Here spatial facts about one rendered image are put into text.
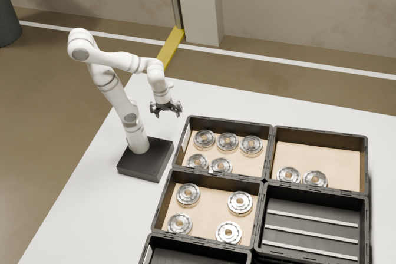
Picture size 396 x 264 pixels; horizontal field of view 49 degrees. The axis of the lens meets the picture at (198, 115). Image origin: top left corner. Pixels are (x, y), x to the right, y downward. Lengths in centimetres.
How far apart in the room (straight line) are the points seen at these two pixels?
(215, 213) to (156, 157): 46
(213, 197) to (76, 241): 64
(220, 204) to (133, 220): 42
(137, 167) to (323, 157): 86
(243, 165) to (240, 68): 173
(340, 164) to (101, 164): 114
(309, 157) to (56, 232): 118
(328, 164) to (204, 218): 59
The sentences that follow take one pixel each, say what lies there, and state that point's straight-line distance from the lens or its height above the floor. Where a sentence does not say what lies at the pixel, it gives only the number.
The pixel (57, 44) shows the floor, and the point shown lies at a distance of 425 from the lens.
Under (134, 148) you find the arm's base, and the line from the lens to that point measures 211.
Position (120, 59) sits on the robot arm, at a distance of 167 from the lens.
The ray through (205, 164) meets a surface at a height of 86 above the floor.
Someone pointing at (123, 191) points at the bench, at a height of 70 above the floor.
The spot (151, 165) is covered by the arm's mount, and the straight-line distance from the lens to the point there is 208.
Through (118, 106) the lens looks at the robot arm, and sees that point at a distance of 186.
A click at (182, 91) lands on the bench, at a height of 70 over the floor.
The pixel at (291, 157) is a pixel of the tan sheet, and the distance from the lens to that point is 198.
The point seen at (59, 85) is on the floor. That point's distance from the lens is 381.
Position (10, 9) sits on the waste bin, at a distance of 439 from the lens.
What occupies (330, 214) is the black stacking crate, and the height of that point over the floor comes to 83.
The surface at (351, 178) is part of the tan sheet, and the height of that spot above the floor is 83.
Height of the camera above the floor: 244
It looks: 49 degrees down
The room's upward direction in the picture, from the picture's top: 9 degrees counter-clockwise
